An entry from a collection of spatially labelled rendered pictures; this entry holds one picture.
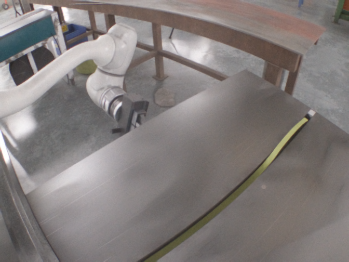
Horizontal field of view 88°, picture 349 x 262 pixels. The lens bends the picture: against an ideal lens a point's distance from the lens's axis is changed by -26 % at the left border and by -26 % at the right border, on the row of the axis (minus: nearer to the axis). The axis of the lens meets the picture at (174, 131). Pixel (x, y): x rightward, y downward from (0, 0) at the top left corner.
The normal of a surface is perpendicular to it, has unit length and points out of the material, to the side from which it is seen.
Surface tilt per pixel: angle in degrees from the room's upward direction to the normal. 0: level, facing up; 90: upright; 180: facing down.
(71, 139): 0
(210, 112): 0
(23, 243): 0
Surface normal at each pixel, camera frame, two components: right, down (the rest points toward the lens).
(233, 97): -0.04, -0.70
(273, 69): -0.69, 0.54
